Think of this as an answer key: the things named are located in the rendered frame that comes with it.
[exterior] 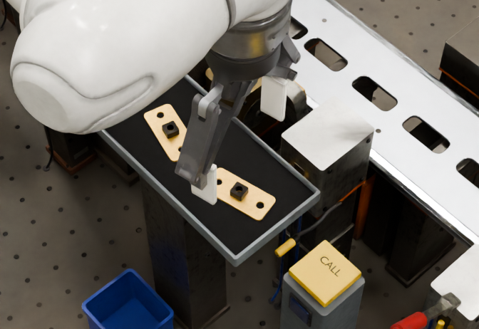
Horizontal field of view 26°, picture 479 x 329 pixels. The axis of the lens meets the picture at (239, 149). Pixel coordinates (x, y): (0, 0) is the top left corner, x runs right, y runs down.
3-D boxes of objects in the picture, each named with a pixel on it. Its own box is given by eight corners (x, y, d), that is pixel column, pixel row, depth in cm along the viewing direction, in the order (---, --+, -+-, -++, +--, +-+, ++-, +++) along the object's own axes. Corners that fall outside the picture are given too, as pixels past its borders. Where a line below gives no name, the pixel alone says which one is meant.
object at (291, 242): (343, 208, 143) (344, 203, 142) (279, 259, 138) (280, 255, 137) (337, 202, 143) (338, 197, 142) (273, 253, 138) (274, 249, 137)
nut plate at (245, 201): (276, 200, 124) (277, 194, 123) (259, 222, 122) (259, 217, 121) (219, 167, 126) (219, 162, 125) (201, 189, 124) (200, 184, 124)
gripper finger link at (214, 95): (250, 72, 103) (228, 75, 98) (230, 118, 104) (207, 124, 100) (230, 61, 104) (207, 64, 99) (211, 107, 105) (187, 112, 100)
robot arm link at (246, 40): (313, -24, 95) (308, 20, 100) (230, -64, 98) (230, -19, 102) (257, 39, 90) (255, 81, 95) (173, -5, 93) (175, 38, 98)
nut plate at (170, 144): (199, 151, 128) (199, 145, 127) (172, 163, 127) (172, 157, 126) (169, 104, 132) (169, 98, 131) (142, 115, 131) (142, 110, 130)
